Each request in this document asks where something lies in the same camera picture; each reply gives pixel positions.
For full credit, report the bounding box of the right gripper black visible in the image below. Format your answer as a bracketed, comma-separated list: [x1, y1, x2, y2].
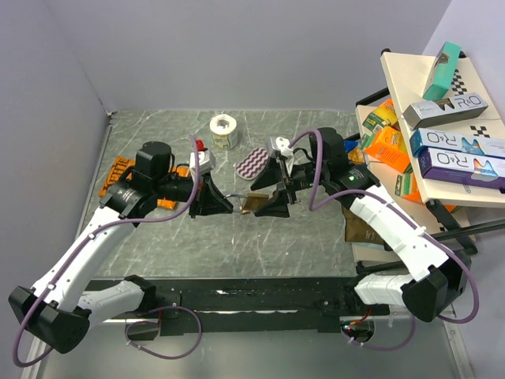
[250, 156, 328, 219]

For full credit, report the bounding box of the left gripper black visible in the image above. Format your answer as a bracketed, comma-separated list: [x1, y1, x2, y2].
[152, 169, 232, 217]

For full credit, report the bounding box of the large brass padlock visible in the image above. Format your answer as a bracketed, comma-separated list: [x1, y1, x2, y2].
[224, 193, 269, 215]

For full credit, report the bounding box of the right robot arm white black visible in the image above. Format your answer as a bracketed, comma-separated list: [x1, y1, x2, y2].
[251, 127, 480, 324]

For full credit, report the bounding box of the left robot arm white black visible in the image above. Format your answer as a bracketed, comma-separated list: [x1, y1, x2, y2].
[9, 140, 233, 354]

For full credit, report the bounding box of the pink black zigzag sponge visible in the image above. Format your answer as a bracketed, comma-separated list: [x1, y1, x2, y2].
[235, 148, 270, 181]

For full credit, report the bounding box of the white tape roll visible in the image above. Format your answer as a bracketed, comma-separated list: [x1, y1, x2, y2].
[209, 114, 238, 150]

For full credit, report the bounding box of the blue chips bag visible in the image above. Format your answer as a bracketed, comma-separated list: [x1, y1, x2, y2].
[344, 140, 370, 183]

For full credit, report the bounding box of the orange potato chips bag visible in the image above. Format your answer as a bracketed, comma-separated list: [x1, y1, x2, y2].
[99, 156, 189, 210]

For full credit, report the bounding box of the beige lower shelf board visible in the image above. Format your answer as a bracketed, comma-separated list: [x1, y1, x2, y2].
[351, 106, 469, 265]

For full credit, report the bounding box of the beige shelf board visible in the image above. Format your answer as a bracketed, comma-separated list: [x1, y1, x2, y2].
[381, 52, 504, 208]
[351, 106, 469, 265]

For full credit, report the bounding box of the orange snack box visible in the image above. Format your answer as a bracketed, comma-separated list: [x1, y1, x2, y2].
[364, 126, 411, 173]

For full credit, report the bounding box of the green orange box lower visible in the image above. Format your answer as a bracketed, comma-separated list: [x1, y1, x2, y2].
[395, 173, 423, 204]

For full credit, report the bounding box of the yellow green box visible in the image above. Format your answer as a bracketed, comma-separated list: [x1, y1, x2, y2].
[362, 98, 398, 131]

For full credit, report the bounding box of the purple R&O box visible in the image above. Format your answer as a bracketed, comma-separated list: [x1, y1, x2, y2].
[417, 148, 504, 193]

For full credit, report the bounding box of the silver R&O box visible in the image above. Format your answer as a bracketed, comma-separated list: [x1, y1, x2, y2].
[402, 92, 488, 130]

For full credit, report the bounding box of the beige upper shelf board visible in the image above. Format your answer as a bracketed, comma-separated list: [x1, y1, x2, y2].
[381, 52, 504, 208]

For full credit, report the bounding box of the teal box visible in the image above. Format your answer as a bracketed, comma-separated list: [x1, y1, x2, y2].
[422, 41, 461, 101]

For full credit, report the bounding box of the blue R&O box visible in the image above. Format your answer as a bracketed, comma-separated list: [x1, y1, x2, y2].
[410, 128, 504, 159]

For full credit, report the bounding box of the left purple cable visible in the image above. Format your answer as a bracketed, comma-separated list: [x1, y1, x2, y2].
[12, 134, 204, 368]

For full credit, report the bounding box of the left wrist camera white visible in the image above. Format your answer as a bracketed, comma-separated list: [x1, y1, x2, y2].
[189, 139, 215, 178]

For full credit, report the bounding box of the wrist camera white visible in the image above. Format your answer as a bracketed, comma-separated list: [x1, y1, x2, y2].
[189, 139, 215, 178]
[267, 137, 294, 160]

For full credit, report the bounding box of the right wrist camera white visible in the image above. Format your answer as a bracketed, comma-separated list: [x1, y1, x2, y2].
[267, 137, 294, 160]

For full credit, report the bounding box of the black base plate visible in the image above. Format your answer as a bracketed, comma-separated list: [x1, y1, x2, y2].
[118, 276, 390, 336]

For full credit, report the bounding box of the black shelf frame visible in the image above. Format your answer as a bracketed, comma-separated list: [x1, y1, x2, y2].
[356, 49, 504, 255]

